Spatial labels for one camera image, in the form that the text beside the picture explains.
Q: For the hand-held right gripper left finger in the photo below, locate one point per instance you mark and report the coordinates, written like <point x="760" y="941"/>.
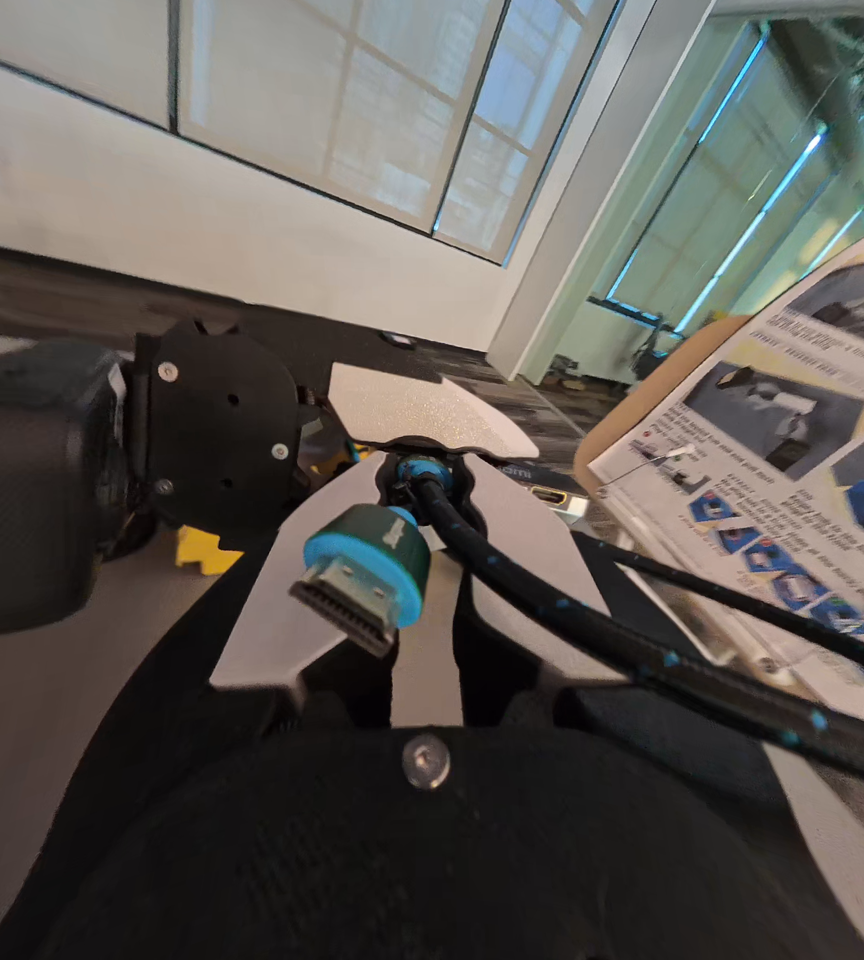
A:
<point x="259" y="630"/>

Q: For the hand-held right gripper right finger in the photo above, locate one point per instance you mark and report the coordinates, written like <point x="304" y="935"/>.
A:
<point x="515" y="518"/>

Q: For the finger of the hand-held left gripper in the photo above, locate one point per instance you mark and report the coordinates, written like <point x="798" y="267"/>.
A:
<point x="432" y="408"/>

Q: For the silver grey usb adapter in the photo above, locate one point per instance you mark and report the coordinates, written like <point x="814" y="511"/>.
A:
<point x="545" y="488"/>

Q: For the yellow plastic bin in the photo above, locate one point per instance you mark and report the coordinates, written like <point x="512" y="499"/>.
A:
<point x="207" y="552"/>

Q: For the instruction sheet on wooden board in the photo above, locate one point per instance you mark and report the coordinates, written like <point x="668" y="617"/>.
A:
<point x="792" y="480"/>

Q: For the dark flat mat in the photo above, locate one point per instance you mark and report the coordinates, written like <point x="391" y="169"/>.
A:
<point x="672" y="750"/>

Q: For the white stand base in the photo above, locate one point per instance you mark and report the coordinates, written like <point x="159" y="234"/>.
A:
<point x="852" y="863"/>

